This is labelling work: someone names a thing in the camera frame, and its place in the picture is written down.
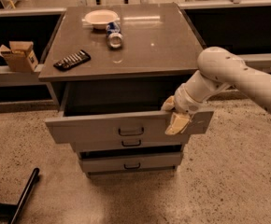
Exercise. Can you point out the grey drawer cabinet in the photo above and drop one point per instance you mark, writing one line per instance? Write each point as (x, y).
(158, 46)

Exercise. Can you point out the open cardboard box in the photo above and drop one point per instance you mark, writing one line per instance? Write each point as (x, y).
(20, 56)

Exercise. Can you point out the blue white soda can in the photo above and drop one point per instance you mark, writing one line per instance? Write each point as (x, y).
(114, 35)

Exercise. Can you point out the grey drawer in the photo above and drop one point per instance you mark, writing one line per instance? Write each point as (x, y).
(121, 143)
(131, 163)
(111, 111)

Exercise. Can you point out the white bowl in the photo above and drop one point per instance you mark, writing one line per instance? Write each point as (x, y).
(99, 19)

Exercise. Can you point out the grey bottom drawer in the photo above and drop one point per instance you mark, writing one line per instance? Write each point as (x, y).
(131, 163)

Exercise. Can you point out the black metal bar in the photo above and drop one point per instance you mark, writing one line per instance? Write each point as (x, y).
(11, 212)

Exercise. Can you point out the black snack bag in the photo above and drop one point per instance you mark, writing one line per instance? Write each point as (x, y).
(73, 60)

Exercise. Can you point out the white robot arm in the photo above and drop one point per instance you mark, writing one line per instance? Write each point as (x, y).
(226, 176)

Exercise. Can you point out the grey top drawer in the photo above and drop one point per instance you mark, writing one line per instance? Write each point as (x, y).
(111, 111)

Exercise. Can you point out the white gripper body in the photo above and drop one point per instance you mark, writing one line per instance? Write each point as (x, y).
(183, 104)

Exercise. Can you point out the grey middle drawer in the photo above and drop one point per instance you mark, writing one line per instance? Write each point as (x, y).
(121, 143)

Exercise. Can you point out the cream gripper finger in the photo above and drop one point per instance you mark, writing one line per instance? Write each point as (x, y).
(178, 123)
(169, 104)

